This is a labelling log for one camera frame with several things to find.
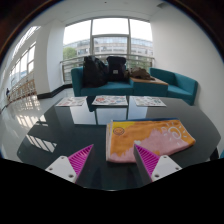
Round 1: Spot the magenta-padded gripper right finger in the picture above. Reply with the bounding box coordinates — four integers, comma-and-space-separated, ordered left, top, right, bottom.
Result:
133, 143, 183, 187

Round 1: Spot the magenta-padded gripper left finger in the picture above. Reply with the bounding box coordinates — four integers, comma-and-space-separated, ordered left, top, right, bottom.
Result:
44, 143, 98, 188

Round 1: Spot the yellow pink cartoon towel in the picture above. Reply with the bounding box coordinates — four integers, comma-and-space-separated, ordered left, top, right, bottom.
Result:
105, 118, 197, 164

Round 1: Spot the printed paper sheet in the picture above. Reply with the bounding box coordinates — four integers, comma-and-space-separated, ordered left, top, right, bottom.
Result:
132, 95, 167, 108
91, 95, 129, 107
54, 96, 88, 108

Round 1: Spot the teal armchair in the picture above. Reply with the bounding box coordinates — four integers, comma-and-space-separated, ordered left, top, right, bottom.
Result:
148, 67, 199, 106

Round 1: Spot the teal wood-topped side table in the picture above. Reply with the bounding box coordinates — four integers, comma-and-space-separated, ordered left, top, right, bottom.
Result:
129, 75, 169, 98

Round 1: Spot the wooden balustrade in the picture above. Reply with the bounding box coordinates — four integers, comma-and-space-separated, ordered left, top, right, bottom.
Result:
8, 79, 37, 103

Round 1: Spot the teal sofa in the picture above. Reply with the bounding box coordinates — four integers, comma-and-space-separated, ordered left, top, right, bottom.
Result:
70, 65, 135, 98

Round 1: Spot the brown crumpled jacket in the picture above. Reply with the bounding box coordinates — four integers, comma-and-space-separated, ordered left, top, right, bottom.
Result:
125, 66, 156, 81

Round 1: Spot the black bag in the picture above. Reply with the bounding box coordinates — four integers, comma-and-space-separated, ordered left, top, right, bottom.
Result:
82, 55, 109, 88

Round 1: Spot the metal window railing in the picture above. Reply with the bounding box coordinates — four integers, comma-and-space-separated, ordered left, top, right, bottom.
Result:
59, 53, 155, 84

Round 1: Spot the black backpack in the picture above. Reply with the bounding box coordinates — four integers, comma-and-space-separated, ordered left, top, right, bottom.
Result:
106, 55, 128, 83

